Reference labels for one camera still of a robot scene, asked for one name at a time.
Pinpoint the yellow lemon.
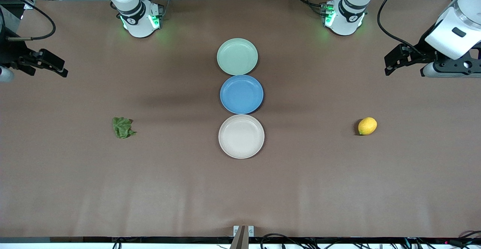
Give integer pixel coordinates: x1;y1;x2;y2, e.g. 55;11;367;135
357;117;378;136

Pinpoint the green lettuce leaf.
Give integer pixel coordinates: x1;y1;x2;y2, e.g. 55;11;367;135
112;117;137;140

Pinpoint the blue plate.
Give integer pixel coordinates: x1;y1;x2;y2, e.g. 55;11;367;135
220;74;264;115

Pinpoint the pale green plate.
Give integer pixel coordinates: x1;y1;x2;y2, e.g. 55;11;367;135
217;38;259;76

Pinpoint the white plate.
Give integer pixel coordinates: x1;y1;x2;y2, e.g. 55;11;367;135
218;114;265;159

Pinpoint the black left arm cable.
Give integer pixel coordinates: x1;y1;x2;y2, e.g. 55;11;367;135
377;0;427;56

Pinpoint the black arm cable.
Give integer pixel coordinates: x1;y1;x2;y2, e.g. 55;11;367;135
377;0;427;56
0;0;56;41

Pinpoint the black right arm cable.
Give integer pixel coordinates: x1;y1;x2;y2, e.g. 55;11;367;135
0;0;56;41

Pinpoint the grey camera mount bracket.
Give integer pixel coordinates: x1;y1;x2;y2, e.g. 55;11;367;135
230;225;255;249

